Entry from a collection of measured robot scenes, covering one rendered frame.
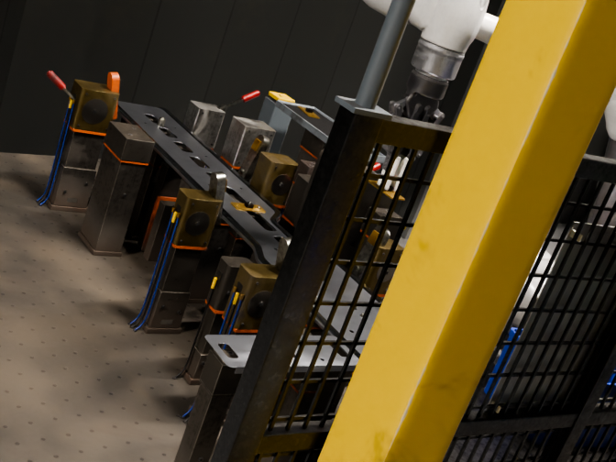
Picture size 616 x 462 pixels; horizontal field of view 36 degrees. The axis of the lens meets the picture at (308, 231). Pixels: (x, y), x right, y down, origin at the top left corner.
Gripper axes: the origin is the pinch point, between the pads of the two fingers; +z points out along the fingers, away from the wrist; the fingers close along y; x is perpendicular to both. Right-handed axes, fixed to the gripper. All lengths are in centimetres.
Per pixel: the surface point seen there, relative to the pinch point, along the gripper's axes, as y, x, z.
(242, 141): -14, -72, 22
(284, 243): 18.0, -2.2, 18.2
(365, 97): 65, 59, -28
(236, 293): 25.3, -1.7, 29.2
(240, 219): 5.0, -35.8, 29.0
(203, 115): -16, -98, 25
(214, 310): 19.5, -14.3, 40.5
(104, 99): 15, -98, 25
